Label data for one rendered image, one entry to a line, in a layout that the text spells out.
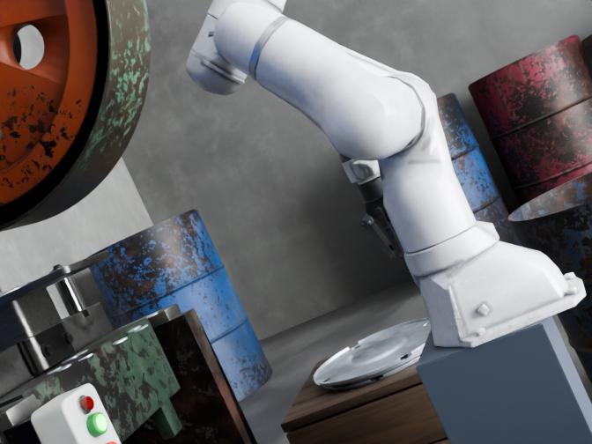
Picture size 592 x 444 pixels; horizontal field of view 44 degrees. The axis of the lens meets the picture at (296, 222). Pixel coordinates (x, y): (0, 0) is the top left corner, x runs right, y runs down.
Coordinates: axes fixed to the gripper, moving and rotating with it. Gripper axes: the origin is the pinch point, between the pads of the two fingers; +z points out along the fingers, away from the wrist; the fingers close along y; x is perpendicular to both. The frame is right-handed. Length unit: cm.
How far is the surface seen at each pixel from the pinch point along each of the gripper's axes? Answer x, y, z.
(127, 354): 44, 36, -14
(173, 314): 28.6, 36.6, -14.4
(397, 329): -9.3, 13.8, 13.8
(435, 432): 19.5, 2.5, 24.8
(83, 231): -162, 226, -41
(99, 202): -192, 233, -52
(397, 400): 19.9, 6.4, 17.0
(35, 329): 55, 40, -25
